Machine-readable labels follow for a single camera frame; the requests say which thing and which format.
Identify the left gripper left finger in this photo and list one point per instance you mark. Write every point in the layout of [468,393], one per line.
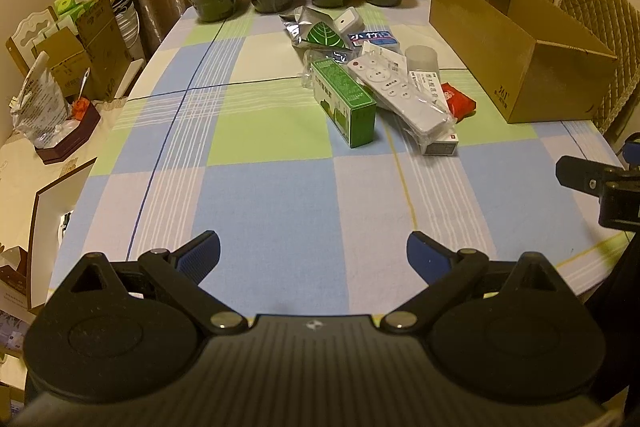
[176,275]

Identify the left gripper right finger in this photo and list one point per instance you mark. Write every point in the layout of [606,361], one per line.
[450,277]

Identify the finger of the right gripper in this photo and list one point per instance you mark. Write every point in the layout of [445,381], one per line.
[585,176]

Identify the white ointment box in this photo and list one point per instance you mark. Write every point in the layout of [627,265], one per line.
[442,140]

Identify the red snack packet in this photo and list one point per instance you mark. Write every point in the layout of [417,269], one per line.
[459,104]

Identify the green medicine box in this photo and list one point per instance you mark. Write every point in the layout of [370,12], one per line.
[351,108]

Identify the translucent plastic cup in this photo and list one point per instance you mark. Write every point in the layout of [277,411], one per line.
[422,59]

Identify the white remote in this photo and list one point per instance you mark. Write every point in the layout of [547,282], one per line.
[384,73]

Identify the blue dental floss box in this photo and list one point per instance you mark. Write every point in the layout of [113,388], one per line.
[382,38]

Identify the white square plastic case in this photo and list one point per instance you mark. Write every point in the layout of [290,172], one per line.
[349,22]

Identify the silver green leaf pouch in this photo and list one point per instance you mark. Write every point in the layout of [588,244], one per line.
[310,29]

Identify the clear bag metal hooks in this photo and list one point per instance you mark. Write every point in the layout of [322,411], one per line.
[307,69]

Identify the brown cardboard box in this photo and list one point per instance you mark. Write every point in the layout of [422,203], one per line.
[534,61]

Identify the checkered tablecloth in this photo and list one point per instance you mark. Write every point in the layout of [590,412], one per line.
[220,134]

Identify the white framed box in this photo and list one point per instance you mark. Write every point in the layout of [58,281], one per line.
[51,205]

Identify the quilted chair cushion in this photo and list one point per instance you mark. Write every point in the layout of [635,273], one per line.
[616,24]

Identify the dark red tray box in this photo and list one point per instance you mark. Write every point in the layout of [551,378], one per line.
[75,139]

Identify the white plastic bag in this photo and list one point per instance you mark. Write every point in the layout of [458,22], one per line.
[39,111]

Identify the cardboard boxes side pile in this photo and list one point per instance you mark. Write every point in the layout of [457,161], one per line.
[94,46]

